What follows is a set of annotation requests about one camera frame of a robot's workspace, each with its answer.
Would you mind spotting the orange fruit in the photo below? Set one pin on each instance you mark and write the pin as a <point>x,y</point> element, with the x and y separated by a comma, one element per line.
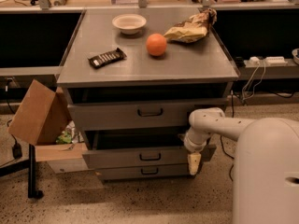
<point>156,45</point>

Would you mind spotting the grey bottom drawer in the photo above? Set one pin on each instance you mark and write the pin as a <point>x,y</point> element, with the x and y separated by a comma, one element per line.
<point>143,172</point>

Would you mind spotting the green snack packet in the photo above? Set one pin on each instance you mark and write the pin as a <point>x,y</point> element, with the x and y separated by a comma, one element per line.
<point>64,138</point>

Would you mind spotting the white power strip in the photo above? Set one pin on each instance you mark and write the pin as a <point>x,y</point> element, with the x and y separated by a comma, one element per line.
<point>268,61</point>

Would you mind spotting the grey top drawer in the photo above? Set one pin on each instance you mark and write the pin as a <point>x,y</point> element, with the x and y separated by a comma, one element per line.
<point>137,114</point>

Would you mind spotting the white paper bowl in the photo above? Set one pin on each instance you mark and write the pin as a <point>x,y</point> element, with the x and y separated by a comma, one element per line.
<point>129,24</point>

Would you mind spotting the black plug adapter left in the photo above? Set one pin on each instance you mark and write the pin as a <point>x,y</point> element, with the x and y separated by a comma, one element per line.
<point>16,151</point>

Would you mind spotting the grey drawer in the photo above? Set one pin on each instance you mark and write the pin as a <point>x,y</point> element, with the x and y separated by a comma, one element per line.
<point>143,172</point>
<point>137,114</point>
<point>125,149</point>

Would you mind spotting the black table leg left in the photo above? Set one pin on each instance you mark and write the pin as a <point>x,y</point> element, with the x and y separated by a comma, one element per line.
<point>30,165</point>

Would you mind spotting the grey metal drawer cabinet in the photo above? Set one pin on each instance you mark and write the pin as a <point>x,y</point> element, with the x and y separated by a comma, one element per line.
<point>196,71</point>

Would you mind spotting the brown cardboard box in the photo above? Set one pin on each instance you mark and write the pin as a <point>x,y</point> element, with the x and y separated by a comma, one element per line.
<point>41,117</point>

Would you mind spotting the yellow crumpled chip bag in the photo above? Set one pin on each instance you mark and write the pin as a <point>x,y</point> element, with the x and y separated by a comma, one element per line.
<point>194,28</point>

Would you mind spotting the black snack bar wrapper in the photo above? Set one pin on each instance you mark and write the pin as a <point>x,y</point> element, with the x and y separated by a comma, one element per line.
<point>107,58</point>

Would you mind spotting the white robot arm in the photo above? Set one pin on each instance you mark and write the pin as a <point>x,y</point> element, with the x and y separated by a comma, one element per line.
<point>266,166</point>

